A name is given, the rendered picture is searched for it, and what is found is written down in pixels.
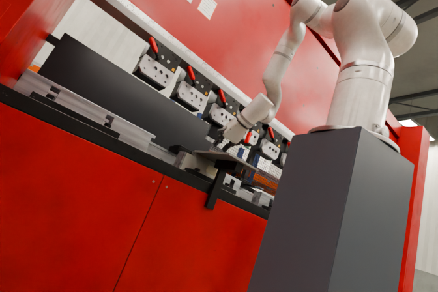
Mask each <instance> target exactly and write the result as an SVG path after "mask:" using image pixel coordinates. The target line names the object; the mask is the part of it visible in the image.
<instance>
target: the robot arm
mask: <svg viewBox="0 0 438 292"><path fill-rule="evenodd" d="M289 17H290V26H289V27H288V28H287V29H286V31H285V32H284V33H283V35H282V37H281V39H280V41H279V43H278V45H277V47H276V49H275V51H274V53H273V55H272V57H271V58H270V61H269V63H268V65H267V67H266V69H265V71H264V73H263V77H262V81H263V83H264V85H265V88H266V91H267V95H264V94H263V93H259V94H258V95H257V96H256V97H255V98H254V99H253V100H252V101H251V102H250V103H249V104H248V105H247V106H246V107H245V108H244V109H243V110H242V111H241V112H240V113H239V114H238V115H237V118H234V119H232V120H230V122H228V123H227V124H226V125H225V126H224V127H223V128H221V129H218V130H217V133H218V138H217V139H216V140H215V141H214V143H213V145H214V147H216V146H217V145H218V144H219V143H220V141H221V140H223V139H224V138H226V139H228V140H229V143H226V144H225V145H224V146H223V148H222V150H223V152H226V151H227V150H228V149H229V148H230V147H234V146H237V145H240V143H241V139H242V138H243V137H244V136H245V135H246V133H247V132H248V131H249V128H251V127H253V125H255V124H256V123H257V122H258V121H260V122H262V123H264V124H269V123H270V122H271V121H272V120H273V119H274V117H275V115H276V113H277V111H278V109H279V107H280V104H281V100H282V90H281V81H282V78H283V76H284V74H285V72H286V70H287V69H288V67H289V65H290V63H291V61H292V59H293V57H294V55H295V53H296V51H297V49H298V47H299V46H300V44H301V43H302V41H303V40H304V36H305V33H306V25H307V26H308V27H309V28H311V29H312V30H314V31H315V32H316V33H318V34H320V35H321V36H323V37H325V38H328V39H334V41H335V43H336V47H337V49H338V52H339V54H340V58H341V66H340V71H339V74H338V78H337V81H336V86H335V89H334V94H333V97H332V102H331V105H330V109H329V112H328V117H327V121H326V125H325V126H318V127H315V128H312V129H311V130H309V131H308V133H313V132H322V131H328V130H337V129H343V128H352V127H358V126H361V127H363V128H365V129H366V130H367V131H369V132H370V133H371V134H373V135H374V136H375V137H377V138H378V139H380V140H381V141H382V142H384V143H385V144H387V145H388V146H389V147H391V148H392V149H394V150H395V151H396V152H397V153H399V154H400V148H399V147H398V145H397V144H395V143H394V142H393V141H392V140H391V139H389V138H388V137H389V131H388V127H387V126H385V121H386V117H387V109H388V103H389V98H390V92H391V88H392V81H393V77H394V58H395V57H398V56H400V55H402V54H404V53H405V52H407V51H408V50H409V49H410V48H411V47H412V46H413V44H414V43H415V41H416V38H417V34H418V29H417V26H416V23H415V21H414V20H413V19H412V17H410V16H409V15H408V14H407V13H406V12H404V11H403V10H402V9H401V8H400V7H399V6H398V5H396V4H395V3H394V2H392V1H391V0H337V2H336V3H334V4H331V5H329V6H328V5H326V4H325V3H324V2H322V1H321V0H293V1H292V4H291V8H290V15H289ZM221 132H222V134H220V133H221ZM308 133H307V134H308Z"/></svg>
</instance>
